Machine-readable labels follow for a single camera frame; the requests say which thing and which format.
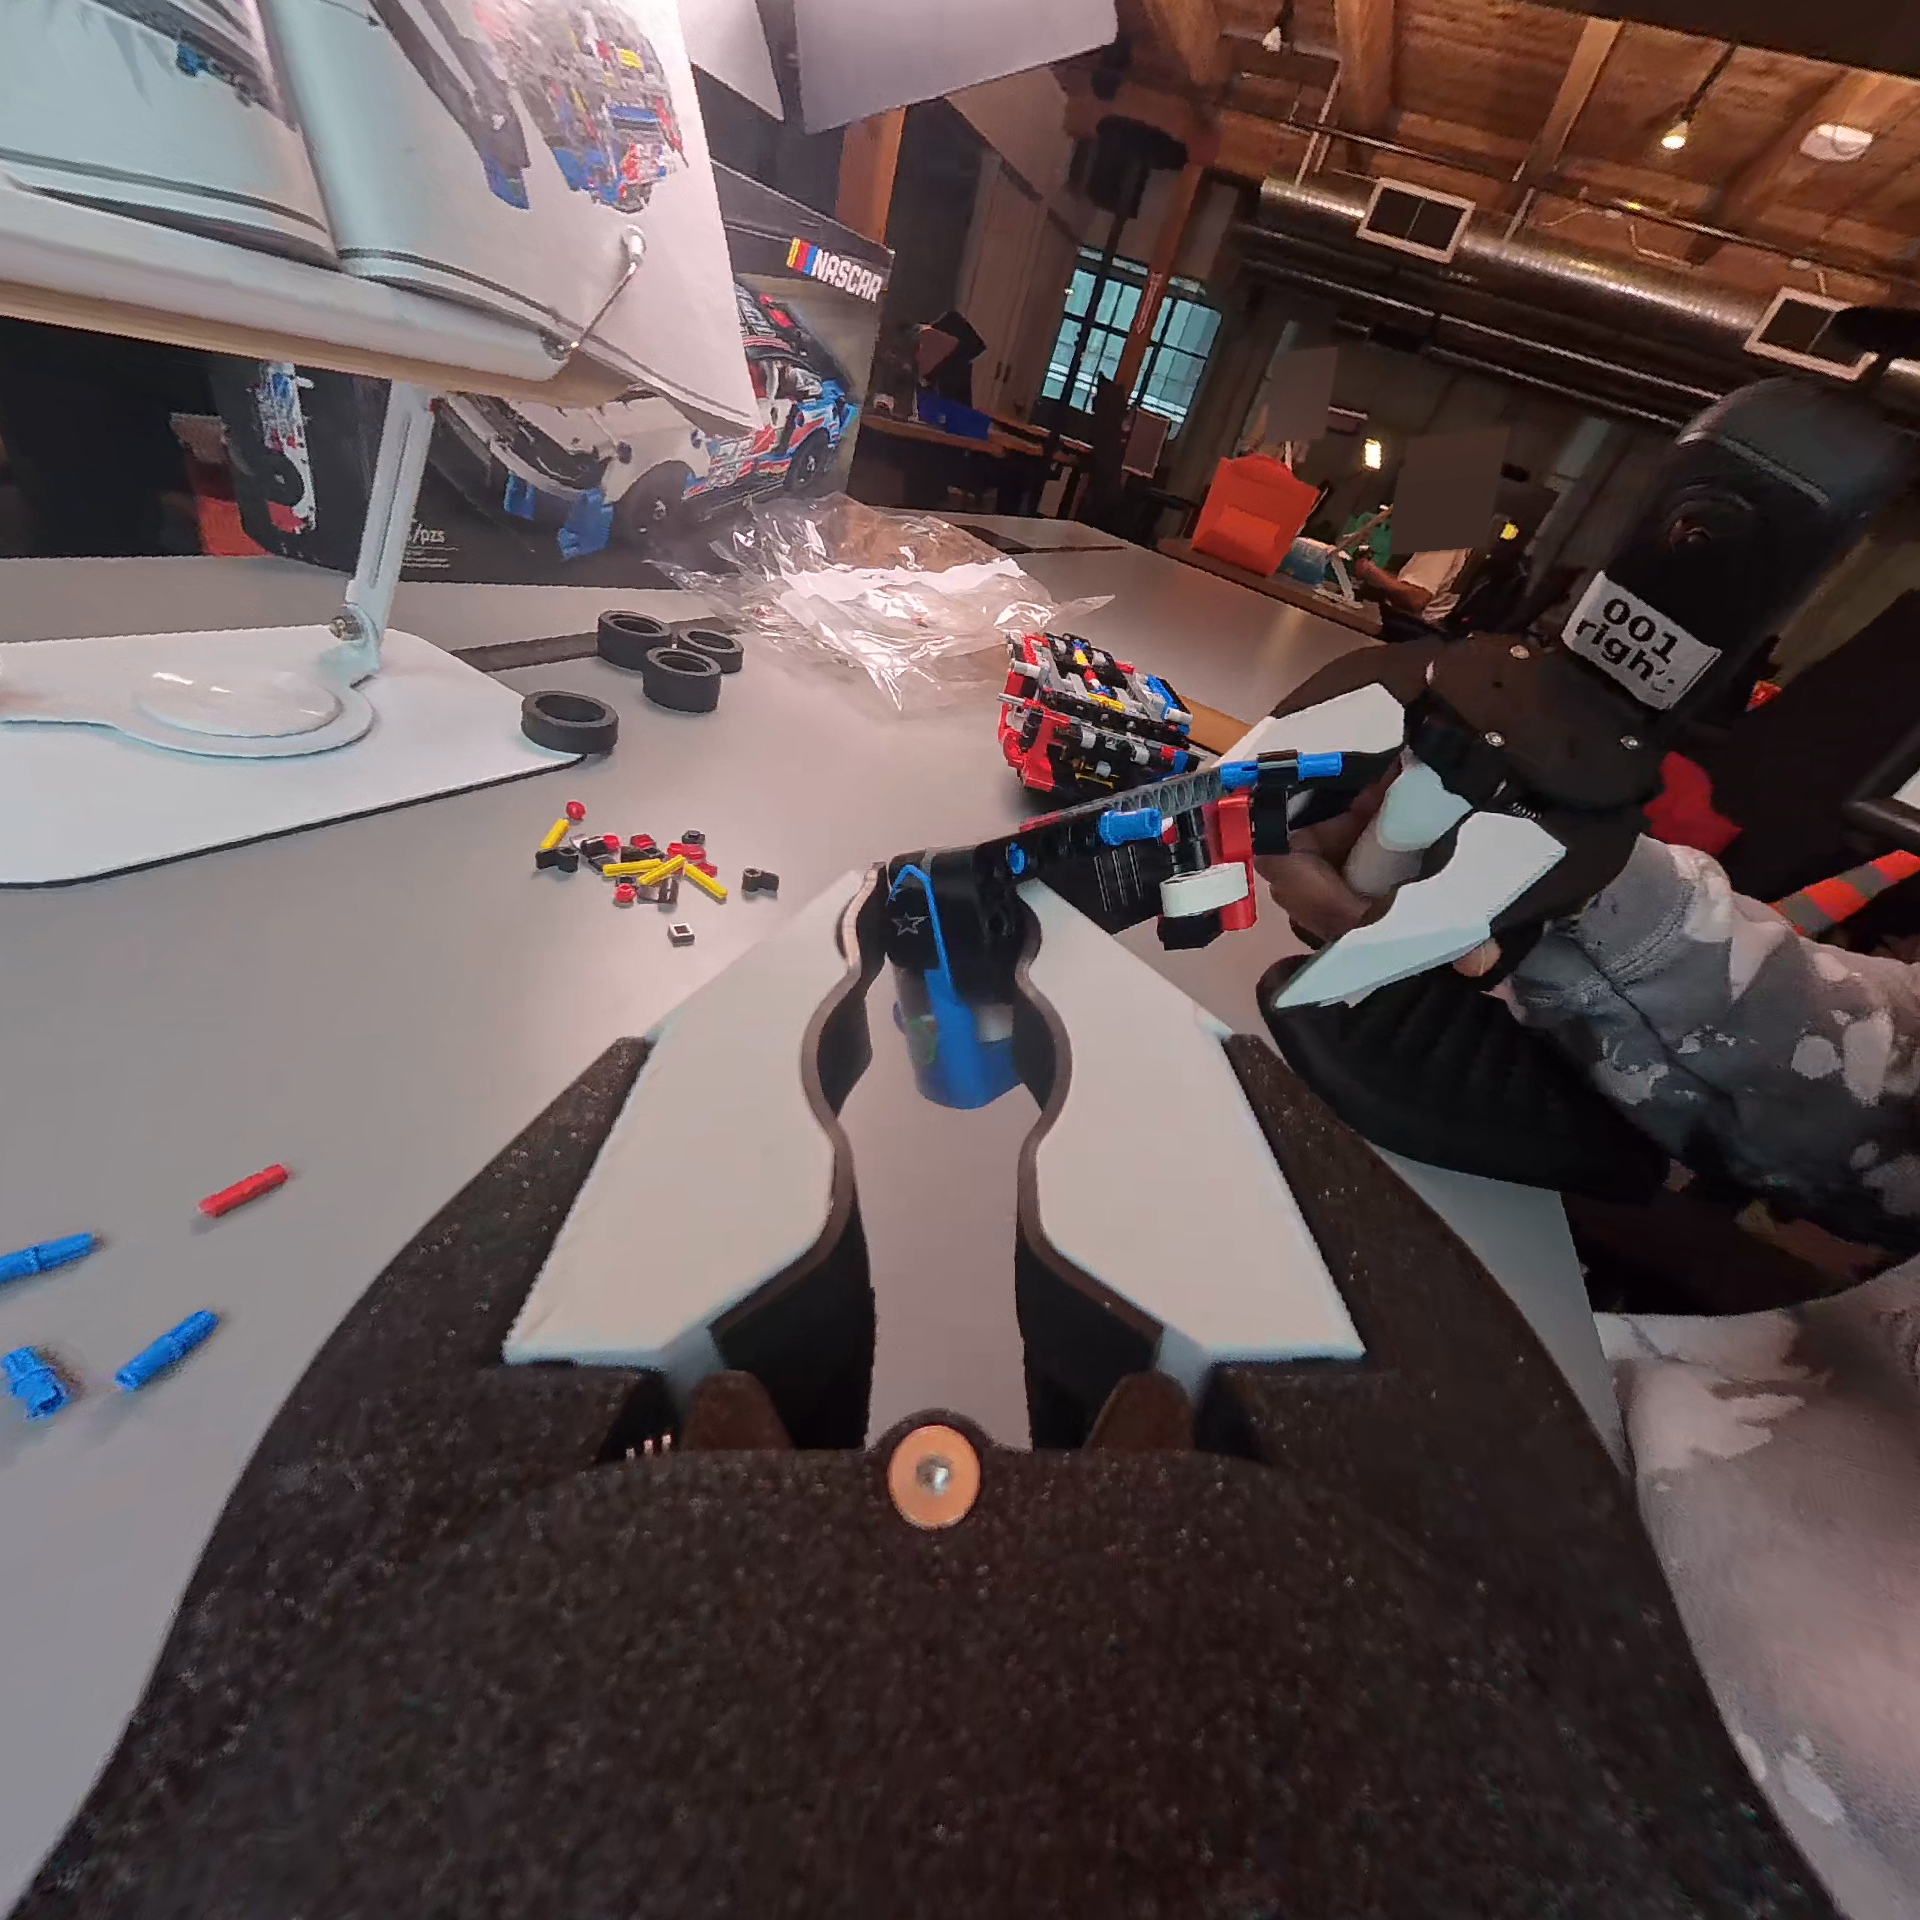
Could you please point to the paned window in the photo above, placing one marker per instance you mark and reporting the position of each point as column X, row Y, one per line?
column 1133, row 329

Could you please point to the building instruction booklet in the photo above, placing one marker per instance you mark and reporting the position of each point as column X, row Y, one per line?
column 524, row 224

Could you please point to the black red blue bumper assembly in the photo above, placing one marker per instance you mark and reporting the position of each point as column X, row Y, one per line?
column 1080, row 863

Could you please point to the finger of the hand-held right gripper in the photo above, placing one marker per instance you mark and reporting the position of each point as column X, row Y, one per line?
column 1454, row 900
column 1272, row 739

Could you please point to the blue storage bin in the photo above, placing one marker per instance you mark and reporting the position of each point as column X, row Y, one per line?
column 960, row 416

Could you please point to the black rubber toy tyre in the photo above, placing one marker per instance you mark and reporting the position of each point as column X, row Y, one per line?
column 633, row 640
column 680, row 681
column 709, row 651
column 569, row 733

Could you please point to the orange bag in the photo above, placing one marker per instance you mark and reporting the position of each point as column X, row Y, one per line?
column 1254, row 517

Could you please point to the ceiling air vent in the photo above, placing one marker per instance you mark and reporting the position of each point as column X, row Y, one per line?
column 1416, row 221
column 1809, row 329

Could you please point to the person's grey sweatshirt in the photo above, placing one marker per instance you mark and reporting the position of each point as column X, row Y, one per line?
column 1770, row 1575

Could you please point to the clear plastic bag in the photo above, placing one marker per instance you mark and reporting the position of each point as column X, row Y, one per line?
column 886, row 600

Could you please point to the white book stand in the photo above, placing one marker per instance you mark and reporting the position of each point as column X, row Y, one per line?
column 390, row 509

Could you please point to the scattered blue and red pins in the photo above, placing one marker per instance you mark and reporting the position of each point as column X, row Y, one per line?
column 166, row 1348

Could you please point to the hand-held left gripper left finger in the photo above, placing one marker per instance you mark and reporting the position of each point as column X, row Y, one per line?
column 676, row 1201

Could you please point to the person's right hand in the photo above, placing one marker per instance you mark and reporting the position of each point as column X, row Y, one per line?
column 1306, row 884

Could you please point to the black chair armrest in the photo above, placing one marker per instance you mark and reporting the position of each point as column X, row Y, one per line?
column 1424, row 1095

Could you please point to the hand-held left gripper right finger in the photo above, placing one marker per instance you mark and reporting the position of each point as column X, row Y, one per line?
column 1185, row 1201

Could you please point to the person's right forearm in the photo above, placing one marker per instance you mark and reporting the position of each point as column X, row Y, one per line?
column 1724, row 1020

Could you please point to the pile of small brick pieces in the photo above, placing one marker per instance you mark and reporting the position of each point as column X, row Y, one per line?
column 645, row 869

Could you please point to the toy brick car chassis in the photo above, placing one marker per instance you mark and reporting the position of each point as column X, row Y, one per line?
column 1096, row 714

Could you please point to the metal air duct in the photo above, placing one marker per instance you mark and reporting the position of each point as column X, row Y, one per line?
column 1576, row 255

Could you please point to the black toy car box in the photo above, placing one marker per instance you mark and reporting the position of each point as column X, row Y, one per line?
column 796, row 345

